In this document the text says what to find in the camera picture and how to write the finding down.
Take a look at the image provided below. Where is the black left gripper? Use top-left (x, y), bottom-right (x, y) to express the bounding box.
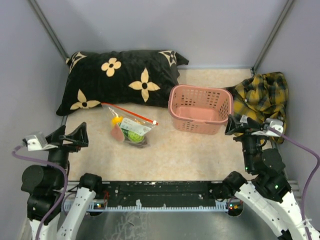
top-left (42, 121), bottom-right (89, 187)

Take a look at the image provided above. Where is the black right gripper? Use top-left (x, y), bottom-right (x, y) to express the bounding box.
top-left (224, 113), bottom-right (269, 172)

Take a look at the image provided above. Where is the watermelon slice toy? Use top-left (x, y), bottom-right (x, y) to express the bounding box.
top-left (110, 124), bottom-right (125, 142)

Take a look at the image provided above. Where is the yellow mango toy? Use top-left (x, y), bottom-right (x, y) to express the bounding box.
top-left (111, 116), bottom-right (124, 126)

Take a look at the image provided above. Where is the clear zip top bag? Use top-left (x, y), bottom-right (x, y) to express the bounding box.
top-left (101, 102), bottom-right (159, 145)

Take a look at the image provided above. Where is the green custard apple toy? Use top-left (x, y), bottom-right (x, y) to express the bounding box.
top-left (127, 131), bottom-right (145, 143)

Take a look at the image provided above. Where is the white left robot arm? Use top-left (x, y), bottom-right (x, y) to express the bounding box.
top-left (21, 122), bottom-right (104, 240)

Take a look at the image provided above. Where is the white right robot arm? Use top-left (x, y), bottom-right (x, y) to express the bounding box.
top-left (222, 114), bottom-right (320, 240)

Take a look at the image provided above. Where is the pink plastic basket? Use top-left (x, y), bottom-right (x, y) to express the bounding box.
top-left (168, 84), bottom-right (234, 135)

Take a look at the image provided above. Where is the yellow plaid shirt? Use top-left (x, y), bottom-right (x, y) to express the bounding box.
top-left (224, 72), bottom-right (289, 131)

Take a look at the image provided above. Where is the black floral pillow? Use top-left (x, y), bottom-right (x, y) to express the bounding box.
top-left (56, 49), bottom-right (189, 117)

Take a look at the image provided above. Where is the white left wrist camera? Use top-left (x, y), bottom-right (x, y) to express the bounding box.
top-left (22, 131), bottom-right (58, 152)

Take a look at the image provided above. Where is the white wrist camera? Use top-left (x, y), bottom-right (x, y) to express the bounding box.
top-left (22, 131), bottom-right (58, 152)
top-left (240, 115), bottom-right (284, 137)

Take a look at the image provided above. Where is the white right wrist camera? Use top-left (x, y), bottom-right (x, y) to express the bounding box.
top-left (240, 115), bottom-right (284, 137)

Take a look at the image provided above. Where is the aluminium frame rail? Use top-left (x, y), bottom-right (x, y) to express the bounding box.
top-left (61, 181), bottom-right (301, 213)

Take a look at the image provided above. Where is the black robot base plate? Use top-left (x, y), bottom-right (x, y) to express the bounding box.
top-left (95, 181), bottom-right (232, 208)

